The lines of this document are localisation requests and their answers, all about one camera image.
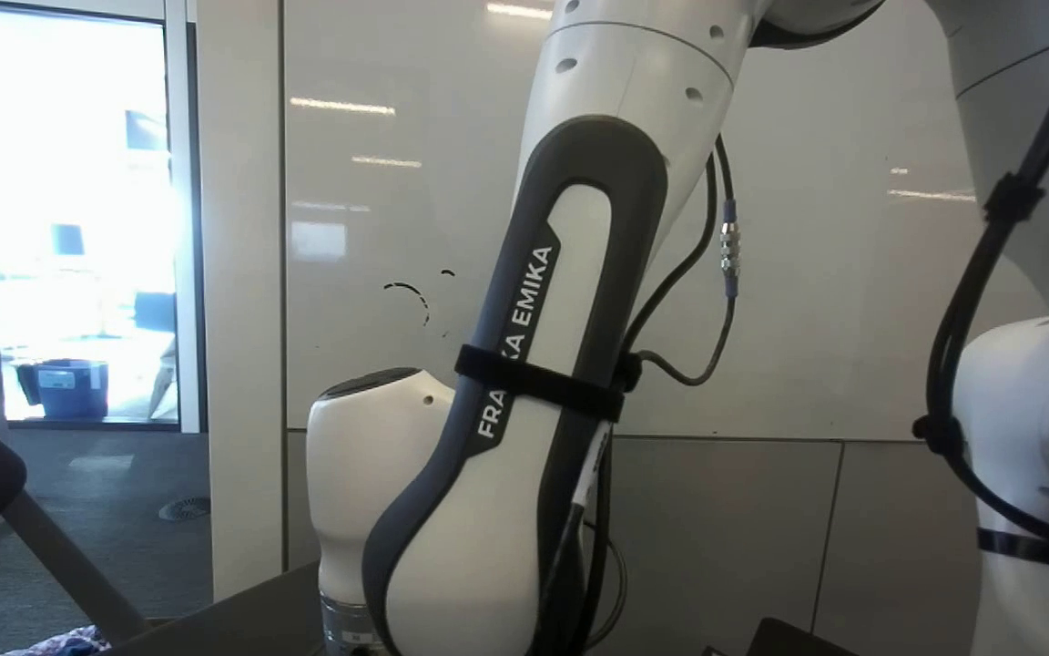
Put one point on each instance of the dark angular object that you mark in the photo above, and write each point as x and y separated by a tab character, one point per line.
793	644

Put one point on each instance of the background office chair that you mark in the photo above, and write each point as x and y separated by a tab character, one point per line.
159	320

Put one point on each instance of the blue white patterned cloth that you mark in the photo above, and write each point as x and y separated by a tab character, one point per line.
63	644

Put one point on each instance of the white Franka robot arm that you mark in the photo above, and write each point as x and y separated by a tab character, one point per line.
462	523

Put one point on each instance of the blue storage bin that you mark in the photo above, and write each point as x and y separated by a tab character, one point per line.
63	393

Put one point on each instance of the white glass whiteboard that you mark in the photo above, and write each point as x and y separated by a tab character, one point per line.
342	242

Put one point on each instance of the round floor outlet cover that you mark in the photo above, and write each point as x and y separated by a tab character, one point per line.
184	508

